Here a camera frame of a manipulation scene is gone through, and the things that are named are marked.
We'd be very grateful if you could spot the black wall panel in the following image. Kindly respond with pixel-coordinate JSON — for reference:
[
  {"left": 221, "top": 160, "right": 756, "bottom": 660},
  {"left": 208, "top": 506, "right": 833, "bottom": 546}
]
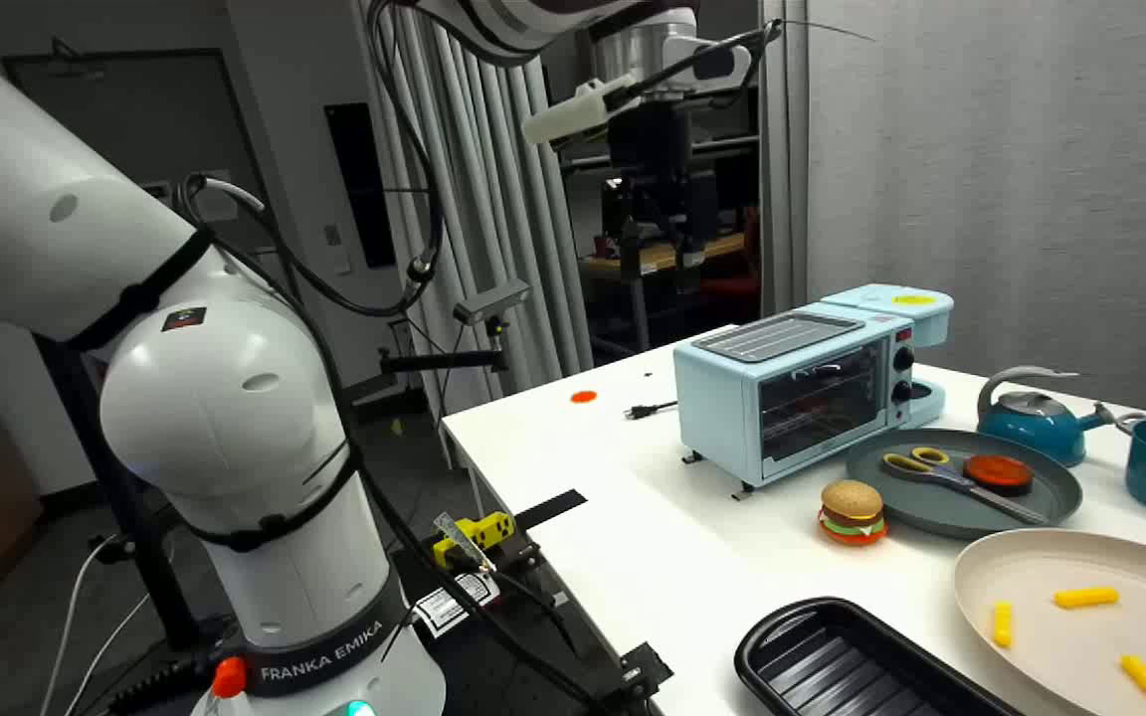
[{"left": 322, "top": 98, "right": 402, "bottom": 271}]

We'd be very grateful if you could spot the white bottle orange cap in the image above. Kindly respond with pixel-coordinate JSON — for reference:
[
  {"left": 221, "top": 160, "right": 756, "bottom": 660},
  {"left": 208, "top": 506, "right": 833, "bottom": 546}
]
[{"left": 191, "top": 652, "right": 257, "bottom": 716}]

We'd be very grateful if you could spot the white floor cable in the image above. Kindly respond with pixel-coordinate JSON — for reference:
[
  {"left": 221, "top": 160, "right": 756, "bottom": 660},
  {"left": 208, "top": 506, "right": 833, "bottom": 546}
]
[{"left": 37, "top": 527, "right": 160, "bottom": 716}]

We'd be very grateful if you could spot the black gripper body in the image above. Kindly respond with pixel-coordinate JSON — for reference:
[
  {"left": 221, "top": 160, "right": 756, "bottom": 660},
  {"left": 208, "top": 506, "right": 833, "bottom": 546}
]
[{"left": 603, "top": 90, "right": 708, "bottom": 204}]

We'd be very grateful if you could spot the red toy tomato slice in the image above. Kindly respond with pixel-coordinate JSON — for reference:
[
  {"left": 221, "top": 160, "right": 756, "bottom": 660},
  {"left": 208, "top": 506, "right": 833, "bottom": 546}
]
[{"left": 964, "top": 450, "right": 1037, "bottom": 495}]

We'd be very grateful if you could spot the large black tape patch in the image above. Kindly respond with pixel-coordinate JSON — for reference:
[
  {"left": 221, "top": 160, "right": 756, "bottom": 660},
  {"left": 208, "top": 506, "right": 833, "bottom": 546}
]
[{"left": 612, "top": 641, "right": 676, "bottom": 701}]

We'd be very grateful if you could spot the teal toy kettle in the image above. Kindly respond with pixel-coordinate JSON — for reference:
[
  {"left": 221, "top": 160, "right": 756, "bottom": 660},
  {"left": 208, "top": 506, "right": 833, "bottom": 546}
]
[{"left": 971, "top": 363, "right": 1117, "bottom": 469}]

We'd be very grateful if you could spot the white curtain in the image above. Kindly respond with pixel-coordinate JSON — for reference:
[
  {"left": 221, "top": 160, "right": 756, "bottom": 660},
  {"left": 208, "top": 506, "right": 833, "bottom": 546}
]
[{"left": 359, "top": 0, "right": 598, "bottom": 395}]

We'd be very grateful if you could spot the beige plate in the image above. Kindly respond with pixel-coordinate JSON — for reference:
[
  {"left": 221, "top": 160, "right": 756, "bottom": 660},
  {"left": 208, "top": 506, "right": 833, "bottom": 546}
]
[{"left": 949, "top": 527, "right": 1146, "bottom": 716}]

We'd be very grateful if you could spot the black camera stand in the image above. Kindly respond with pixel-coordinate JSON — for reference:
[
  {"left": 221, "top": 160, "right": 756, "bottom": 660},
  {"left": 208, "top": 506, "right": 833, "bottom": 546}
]
[{"left": 376, "top": 277, "right": 534, "bottom": 403}]

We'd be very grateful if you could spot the yellow black clamp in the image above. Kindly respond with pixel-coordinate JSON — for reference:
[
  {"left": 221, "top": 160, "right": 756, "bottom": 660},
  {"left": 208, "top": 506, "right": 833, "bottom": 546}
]
[{"left": 431, "top": 506, "right": 522, "bottom": 572}]

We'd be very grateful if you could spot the grey curtain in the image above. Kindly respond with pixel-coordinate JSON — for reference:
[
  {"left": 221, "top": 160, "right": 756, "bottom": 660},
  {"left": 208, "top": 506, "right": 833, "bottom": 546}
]
[{"left": 768, "top": 0, "right": 1146, "bottom": 413}]

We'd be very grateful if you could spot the small black plug cable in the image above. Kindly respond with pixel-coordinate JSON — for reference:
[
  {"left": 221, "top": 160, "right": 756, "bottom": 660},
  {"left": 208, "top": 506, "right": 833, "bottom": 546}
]
[{"left": 620, "top": 395, "right": 680, "bottom": 425}]

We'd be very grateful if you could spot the black tape strap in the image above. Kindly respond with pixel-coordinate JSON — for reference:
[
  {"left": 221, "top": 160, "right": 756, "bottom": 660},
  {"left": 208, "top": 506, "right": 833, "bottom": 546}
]
[{"left": 506, "top": 485, "right": 594, "bottom": 534}]

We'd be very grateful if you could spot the light blue toaster oven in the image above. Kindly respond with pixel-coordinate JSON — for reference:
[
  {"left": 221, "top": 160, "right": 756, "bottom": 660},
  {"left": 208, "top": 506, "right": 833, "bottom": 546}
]
[{"left": 667, "top": 277, "right": 960, "bottom": 493}]

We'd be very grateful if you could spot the black plastic tray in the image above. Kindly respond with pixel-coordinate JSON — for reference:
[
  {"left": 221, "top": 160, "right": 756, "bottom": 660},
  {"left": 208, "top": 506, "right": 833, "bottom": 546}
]
[{"left": 731, "top": 591, "right": 1053, "bottom": 716}]

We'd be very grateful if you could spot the dark background shelf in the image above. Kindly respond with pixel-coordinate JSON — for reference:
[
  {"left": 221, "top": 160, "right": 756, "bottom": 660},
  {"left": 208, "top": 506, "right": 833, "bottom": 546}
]
[{"left": 558, "top": 53, "right": 768, "bottom": 363}]

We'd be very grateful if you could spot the grey plate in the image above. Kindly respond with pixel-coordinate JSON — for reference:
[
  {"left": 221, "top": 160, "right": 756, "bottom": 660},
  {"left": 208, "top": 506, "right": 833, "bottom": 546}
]
[{"left": 845, "top": 425, "right": 1087, "bottom": 539}]

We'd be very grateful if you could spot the toy burger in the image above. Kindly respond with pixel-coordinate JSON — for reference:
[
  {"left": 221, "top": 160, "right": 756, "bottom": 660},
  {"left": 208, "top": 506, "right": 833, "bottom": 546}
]
[{"left": 817, "top": 476, "right": 891, "bottom": 548}]

